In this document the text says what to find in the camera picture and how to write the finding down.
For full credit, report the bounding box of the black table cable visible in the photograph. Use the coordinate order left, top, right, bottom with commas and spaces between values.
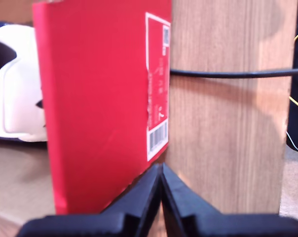
170, 68, 298, 79

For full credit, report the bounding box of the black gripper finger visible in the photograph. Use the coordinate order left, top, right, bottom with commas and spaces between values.
160, 162, 225, 237
102, 164, 163, 237

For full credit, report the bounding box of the red Nike shoebox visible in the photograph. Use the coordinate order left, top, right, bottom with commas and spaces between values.
0, 0, 173, 232

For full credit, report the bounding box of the thin yellow wire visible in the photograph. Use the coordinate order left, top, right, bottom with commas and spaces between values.
288, 23, 298, 115

